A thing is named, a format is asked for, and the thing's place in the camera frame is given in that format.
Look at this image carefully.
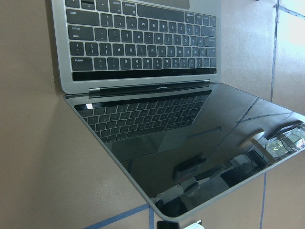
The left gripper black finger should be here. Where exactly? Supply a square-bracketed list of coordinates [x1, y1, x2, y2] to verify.
[157, 220, 180, 229]

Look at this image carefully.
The grey laptop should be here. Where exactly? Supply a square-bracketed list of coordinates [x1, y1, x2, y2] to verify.
[51, 0, 305, 221]

